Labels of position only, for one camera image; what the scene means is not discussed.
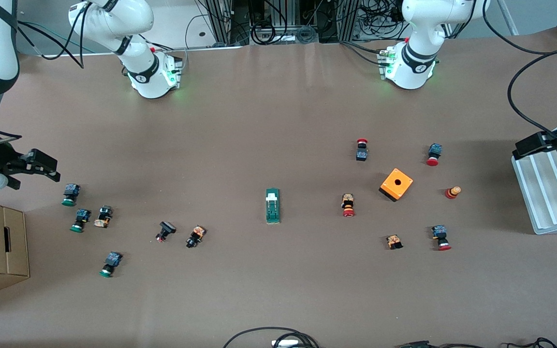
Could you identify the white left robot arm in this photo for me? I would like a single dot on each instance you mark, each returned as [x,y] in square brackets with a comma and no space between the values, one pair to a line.
[414,72]

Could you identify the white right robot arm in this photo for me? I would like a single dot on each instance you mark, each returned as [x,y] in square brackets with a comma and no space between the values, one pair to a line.
[138,72]

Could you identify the green push button blue block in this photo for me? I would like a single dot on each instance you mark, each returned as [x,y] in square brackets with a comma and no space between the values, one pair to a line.
[112,260]
[81,216]
[71,191]

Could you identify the white ridged tray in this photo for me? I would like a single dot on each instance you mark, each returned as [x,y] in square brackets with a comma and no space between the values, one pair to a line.
[554,193]

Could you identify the black push button orange block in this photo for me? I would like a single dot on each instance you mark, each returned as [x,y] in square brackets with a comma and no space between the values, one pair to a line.
[104,215]

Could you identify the red yellow button head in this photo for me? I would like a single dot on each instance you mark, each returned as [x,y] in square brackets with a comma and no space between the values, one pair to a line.
[451,193]

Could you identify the red mushroom button blue block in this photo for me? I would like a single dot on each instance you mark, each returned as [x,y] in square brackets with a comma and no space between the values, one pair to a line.
[435,150]
[439,232]

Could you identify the small orange contact block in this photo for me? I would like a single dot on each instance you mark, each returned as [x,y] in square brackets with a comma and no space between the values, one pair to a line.
[394,240]

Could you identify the red push button black block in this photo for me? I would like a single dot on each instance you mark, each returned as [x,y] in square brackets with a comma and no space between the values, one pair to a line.
[361,154]

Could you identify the red mushroom button orange block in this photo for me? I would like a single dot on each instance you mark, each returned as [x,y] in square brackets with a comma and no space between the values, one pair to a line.
[348,200]

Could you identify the white plug connector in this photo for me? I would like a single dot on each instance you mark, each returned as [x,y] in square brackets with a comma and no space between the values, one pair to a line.
[285,343]

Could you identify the black square-head switch red base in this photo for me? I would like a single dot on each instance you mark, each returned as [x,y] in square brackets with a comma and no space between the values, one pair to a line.
[167,227]

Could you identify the orange button enclosure box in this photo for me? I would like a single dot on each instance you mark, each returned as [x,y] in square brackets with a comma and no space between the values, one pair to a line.
[389,186]

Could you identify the black selector switch orange block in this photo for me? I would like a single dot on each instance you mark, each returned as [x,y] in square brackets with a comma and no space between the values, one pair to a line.
[196,235]

